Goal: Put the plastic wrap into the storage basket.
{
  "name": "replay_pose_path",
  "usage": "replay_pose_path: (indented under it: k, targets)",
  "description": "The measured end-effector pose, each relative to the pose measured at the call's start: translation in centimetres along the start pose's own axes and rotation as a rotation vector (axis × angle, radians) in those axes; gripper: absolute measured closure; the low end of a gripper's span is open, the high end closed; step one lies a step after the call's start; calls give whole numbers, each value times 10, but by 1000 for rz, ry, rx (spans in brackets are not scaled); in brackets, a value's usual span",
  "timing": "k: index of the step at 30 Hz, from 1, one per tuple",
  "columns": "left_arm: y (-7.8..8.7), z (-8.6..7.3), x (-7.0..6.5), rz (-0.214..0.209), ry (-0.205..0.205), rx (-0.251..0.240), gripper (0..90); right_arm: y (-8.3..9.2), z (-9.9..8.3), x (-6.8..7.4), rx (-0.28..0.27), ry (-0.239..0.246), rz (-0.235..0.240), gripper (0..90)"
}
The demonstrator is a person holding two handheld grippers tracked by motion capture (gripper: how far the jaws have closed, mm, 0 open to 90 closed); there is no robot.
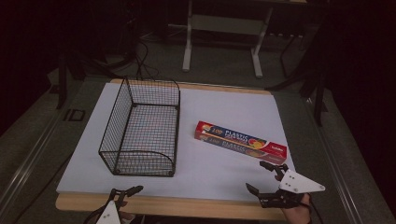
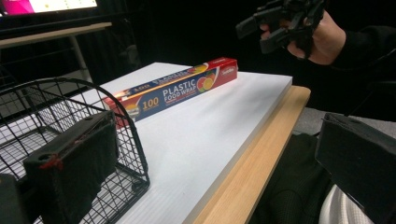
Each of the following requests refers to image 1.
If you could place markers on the white metal stand frame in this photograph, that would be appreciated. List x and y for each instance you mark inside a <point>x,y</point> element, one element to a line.
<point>186,46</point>

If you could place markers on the red and blue wrap box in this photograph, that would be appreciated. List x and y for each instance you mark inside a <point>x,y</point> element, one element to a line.
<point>239,140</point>

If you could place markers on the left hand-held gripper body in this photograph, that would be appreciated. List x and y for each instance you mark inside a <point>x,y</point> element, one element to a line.
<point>109,215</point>

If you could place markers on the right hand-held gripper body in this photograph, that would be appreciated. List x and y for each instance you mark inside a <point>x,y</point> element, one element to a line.
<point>299,184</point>

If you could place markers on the white table mat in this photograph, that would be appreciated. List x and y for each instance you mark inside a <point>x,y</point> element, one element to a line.
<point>214,174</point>

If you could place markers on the person's right hand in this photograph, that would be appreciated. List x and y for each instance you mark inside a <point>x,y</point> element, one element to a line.
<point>297,214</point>

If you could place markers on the metal floor rail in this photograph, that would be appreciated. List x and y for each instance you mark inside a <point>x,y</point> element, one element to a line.
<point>28,161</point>
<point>336,161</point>

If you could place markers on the black metal stand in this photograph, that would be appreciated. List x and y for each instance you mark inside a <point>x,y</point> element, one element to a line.
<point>62,84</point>
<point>318,93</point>

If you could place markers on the person's left hand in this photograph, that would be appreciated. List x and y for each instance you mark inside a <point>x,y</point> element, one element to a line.
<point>127,217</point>

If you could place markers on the black floor bracket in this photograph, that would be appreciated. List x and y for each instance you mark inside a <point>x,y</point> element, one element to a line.
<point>74,115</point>

